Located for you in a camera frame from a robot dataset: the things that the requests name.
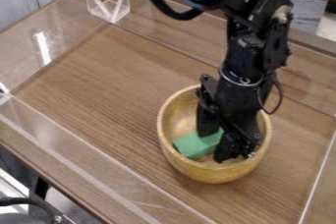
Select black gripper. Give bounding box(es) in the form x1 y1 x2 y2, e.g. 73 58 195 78
195 71 263 163

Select green rectangular block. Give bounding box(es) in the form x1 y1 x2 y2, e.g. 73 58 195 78
171 129 222 160

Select brown wooden bowl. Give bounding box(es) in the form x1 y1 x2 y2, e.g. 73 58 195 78
155 84 273 184

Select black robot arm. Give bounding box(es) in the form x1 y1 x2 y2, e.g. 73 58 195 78
187 0 293 162

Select clear acrylic tray walls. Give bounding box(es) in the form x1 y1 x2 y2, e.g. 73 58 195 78
0 0 336 224

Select clear acrylic corner bracket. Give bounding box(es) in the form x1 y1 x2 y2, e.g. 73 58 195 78
85 0 129 24

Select black table leg bracket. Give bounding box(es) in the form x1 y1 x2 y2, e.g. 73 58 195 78
29 177 74 224

